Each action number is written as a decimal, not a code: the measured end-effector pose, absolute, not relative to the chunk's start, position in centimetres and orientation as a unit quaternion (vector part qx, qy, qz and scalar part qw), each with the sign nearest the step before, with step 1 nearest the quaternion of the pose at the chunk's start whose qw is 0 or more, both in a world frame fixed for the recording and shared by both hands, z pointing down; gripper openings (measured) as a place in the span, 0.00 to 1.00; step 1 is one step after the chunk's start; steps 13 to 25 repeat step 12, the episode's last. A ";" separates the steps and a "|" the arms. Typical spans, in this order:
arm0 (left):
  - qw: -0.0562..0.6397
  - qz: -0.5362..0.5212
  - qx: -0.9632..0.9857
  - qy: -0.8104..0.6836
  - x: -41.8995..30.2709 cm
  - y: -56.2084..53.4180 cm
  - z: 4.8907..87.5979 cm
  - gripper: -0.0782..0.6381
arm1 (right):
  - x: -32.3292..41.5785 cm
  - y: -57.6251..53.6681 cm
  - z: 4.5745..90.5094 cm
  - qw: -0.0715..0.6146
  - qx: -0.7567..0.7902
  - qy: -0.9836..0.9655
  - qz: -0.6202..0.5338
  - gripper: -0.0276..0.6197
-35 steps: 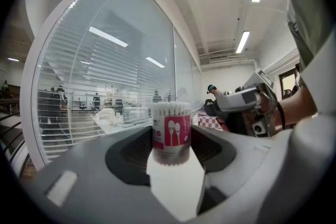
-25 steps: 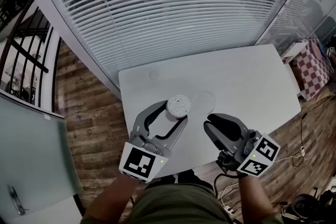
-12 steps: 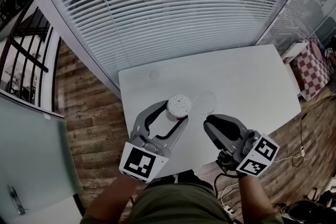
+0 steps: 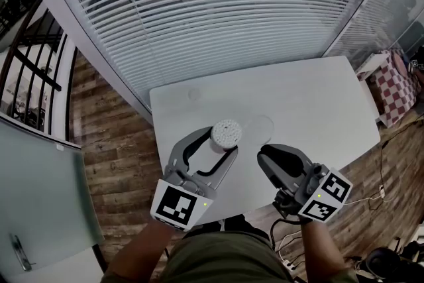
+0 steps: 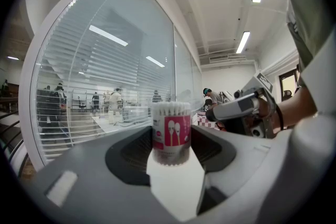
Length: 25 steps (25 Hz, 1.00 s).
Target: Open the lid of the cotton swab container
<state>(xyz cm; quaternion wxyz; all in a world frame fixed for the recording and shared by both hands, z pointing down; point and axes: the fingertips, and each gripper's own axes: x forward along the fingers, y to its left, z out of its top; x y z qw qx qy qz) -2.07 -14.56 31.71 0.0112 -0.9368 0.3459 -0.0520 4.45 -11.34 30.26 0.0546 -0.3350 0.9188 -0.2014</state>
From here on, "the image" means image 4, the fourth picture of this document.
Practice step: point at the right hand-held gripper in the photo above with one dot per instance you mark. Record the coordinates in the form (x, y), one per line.
(326, 195)

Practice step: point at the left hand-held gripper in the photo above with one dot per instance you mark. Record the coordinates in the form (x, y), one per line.
(179, 203)

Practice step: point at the cotton swab container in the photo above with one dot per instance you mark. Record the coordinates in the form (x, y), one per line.
(225, 137)

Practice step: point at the clear jar lid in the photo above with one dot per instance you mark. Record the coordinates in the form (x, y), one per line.
(261, 126)

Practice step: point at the person's left forearm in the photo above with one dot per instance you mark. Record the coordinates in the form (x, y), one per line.
(139, 252)

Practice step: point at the person's right forearm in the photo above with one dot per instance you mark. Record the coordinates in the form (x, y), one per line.
(321, 248)

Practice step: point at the person's black trousers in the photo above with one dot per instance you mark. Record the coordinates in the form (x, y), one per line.
(238, 223)

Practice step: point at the white power strip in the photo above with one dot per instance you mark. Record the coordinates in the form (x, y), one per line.
(382, 190)
(288, 264)

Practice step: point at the person's green shirt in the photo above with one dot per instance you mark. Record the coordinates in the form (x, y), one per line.
(225, 258)

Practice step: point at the red checkered table cloth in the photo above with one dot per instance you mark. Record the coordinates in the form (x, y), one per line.
(394, 92)

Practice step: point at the white chair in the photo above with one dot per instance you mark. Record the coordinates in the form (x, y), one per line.
(371, 66)

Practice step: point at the pink round cushion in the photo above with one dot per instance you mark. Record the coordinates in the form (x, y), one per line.
(399, 63)

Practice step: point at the frosted glass door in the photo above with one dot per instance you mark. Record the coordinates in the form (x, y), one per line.
(39, 192)

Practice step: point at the narrow white window blinds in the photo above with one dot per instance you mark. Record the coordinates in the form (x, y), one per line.
(381, 10)

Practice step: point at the black metal railing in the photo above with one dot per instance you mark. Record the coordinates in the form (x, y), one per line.
(30, 59)

